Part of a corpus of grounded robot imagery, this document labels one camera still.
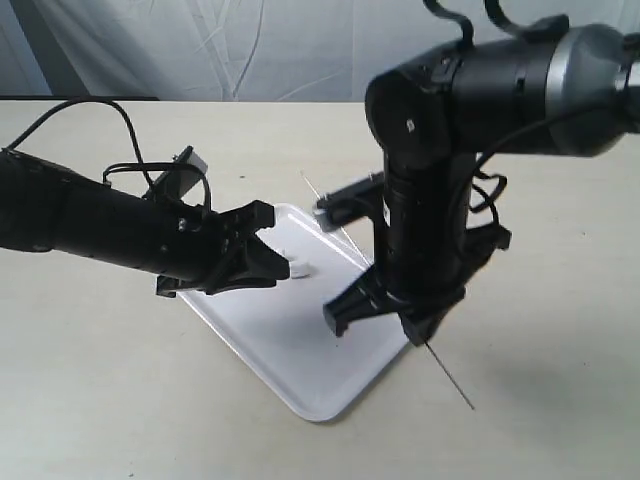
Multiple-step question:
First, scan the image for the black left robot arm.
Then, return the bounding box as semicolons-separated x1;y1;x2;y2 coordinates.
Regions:
1;148;290;298

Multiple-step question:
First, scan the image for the grey fabric backdrop curtain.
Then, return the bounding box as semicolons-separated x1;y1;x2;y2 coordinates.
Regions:
0;0;640;104

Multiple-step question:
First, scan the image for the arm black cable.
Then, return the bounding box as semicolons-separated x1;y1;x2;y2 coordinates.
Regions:
449;109;640;236
0;98;214;221

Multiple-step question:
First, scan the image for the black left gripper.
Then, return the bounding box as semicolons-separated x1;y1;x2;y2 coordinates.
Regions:
155;200;290;298

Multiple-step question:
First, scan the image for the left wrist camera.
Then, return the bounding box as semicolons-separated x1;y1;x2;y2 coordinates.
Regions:
144;145;208;200

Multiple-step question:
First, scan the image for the white plastic tray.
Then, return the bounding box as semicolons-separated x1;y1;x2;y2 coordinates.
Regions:
180;203;408;423

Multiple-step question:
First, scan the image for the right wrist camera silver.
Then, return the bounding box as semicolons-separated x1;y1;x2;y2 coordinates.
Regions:
313;172;385;232

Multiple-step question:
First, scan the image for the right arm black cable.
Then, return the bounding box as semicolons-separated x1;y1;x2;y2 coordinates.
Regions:
449;109;640;236

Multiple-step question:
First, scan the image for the thin metal skewer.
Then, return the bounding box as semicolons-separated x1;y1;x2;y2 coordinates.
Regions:
299;169;475;411

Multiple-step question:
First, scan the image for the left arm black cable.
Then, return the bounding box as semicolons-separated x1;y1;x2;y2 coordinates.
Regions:
0;98;214;221

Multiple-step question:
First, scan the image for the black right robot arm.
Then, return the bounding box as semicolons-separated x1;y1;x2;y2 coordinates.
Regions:
316;15;639;346

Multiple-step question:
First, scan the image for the flat black ribbon cable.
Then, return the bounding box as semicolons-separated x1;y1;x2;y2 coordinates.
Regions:
422;0;571;46

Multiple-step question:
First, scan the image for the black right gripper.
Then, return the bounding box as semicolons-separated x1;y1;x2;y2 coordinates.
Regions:
323;224;510;347

